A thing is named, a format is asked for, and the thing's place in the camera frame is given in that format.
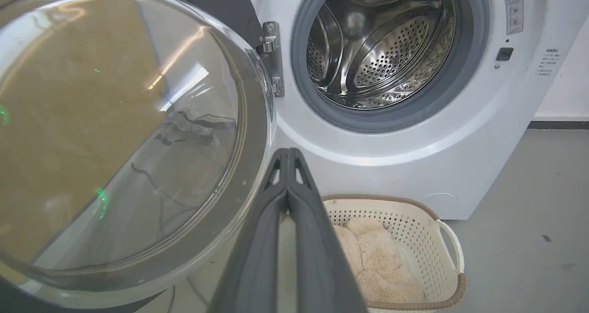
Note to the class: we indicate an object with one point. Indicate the metal door hinge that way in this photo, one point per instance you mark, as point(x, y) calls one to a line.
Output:
point(272, 57)

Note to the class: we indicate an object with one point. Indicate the stainless steel washer drum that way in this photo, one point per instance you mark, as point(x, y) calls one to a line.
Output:
point(382, 46)

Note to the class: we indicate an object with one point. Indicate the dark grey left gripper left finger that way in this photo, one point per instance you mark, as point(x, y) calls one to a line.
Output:
point(257, 262)

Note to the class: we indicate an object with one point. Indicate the white front-load washing machine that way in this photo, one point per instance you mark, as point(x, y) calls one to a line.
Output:
point(414, 156)

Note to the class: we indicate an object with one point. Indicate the cream perforated laundry basket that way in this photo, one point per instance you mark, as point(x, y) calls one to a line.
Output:
point(428, 239)

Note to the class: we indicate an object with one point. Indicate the white warning label sticker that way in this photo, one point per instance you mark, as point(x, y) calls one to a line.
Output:
point(513, 7)

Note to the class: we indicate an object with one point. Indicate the round glass washing machine door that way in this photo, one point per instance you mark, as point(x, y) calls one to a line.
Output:
point(115, 138)

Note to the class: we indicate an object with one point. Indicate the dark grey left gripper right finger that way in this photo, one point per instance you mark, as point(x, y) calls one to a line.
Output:
point(317, 262)

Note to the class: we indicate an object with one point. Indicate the black door latch slot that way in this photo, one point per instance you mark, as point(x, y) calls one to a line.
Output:
point(504, 54)

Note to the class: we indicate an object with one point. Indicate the beige fluffy cloth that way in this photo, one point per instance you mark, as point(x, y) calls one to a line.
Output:
point(377, 262)

